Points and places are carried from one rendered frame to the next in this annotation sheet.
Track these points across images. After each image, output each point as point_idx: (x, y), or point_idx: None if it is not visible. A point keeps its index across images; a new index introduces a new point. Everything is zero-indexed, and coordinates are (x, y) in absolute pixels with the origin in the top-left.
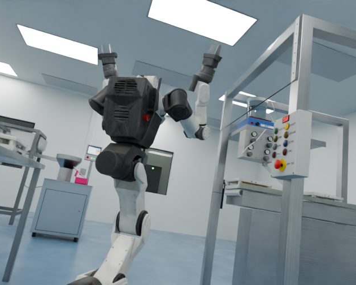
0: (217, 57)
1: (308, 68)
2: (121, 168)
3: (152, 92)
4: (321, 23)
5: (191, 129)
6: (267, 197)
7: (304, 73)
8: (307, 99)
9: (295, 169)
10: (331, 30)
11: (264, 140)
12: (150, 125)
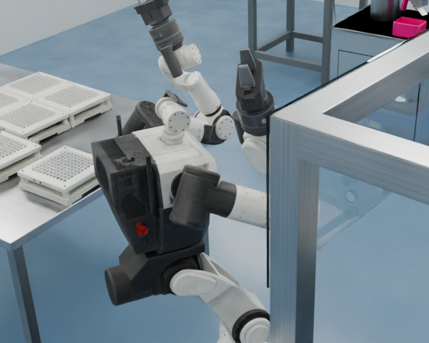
0: (241, 101)
1: (291, 269)
2: (132, 297)
3: (152, 173)
4: (321, 146)
5: (254, 225)
6: None
7: (282, 280)
8: (290, 337)
9: None
10: (352, 169)
11: None
12: (163, 229)
